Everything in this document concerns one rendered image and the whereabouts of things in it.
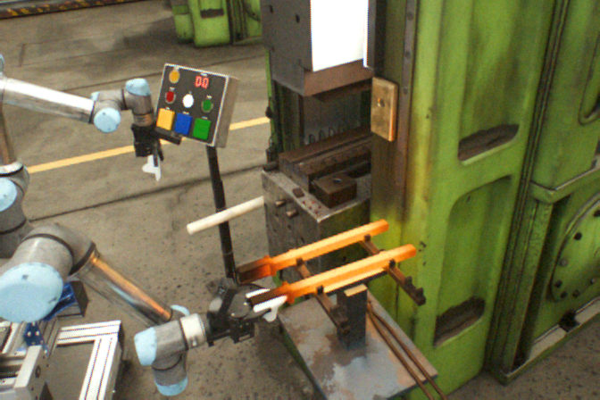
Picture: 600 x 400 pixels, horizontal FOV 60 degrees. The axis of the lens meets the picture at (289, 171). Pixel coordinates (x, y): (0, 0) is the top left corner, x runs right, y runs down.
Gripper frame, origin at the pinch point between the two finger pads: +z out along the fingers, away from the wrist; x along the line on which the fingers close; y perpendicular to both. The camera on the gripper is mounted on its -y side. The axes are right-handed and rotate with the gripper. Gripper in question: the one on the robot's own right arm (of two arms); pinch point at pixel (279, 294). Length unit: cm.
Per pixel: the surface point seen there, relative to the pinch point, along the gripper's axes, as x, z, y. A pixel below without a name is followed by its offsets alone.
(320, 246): -11.0, 16.3, -0.9
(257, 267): -10.0, -2.1, -1.7
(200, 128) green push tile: -96, 5, -3
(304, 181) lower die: -50, 29, 4
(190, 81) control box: -110, 7, -17
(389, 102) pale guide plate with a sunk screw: -24, 45, -32
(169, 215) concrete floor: -192, -4, 98
